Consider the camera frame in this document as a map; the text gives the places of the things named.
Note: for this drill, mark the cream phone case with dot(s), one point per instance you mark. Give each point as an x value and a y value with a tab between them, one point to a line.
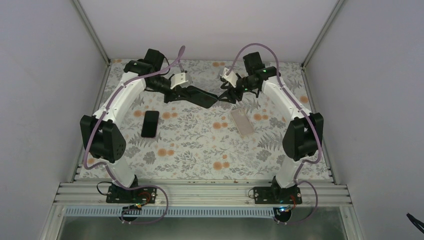
242	122

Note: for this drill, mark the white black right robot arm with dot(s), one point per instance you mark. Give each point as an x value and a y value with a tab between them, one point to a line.
302	141

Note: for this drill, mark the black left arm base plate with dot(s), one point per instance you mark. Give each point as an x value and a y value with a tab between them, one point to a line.
145	195

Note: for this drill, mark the left aluminium corner post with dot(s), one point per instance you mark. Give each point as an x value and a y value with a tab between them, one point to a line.
91	31

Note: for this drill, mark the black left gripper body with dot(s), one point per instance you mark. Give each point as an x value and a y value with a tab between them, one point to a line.
154	86

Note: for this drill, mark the black object at edge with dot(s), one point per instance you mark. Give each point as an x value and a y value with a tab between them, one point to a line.
416	222

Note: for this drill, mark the floral patterned table mat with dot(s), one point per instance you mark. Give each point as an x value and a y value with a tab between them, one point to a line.
194	143

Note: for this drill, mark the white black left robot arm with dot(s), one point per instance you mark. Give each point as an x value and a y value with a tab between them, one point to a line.
104	144

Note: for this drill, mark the magenta phone black screen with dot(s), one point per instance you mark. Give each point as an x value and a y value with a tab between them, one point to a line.
150	124

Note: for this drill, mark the aluminium corner post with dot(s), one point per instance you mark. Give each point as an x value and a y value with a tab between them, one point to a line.
91	31
330	19

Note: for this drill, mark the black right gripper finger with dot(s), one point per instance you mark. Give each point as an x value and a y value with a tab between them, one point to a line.
231	97
228	88

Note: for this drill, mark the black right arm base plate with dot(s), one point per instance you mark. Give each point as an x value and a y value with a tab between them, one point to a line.
267	195

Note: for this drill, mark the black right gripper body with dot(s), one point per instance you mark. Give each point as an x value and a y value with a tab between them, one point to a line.
249	84

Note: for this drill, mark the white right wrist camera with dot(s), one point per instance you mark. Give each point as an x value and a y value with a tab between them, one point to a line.
229	76

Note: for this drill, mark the grey slotted cable duct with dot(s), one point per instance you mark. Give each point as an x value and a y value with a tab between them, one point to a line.
172	211

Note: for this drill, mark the right aluminium corner post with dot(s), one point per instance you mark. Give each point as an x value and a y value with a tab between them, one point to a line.
330	19

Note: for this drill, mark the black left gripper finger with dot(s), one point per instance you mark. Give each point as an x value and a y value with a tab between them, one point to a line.
176	97
187	92

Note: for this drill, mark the aluminium front rail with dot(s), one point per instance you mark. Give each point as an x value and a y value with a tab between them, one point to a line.
202	193

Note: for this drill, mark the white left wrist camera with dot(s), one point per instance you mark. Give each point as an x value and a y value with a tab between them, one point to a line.
182	79

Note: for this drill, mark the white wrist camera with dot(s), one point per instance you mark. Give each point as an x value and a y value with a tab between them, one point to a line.
182	79
229	76

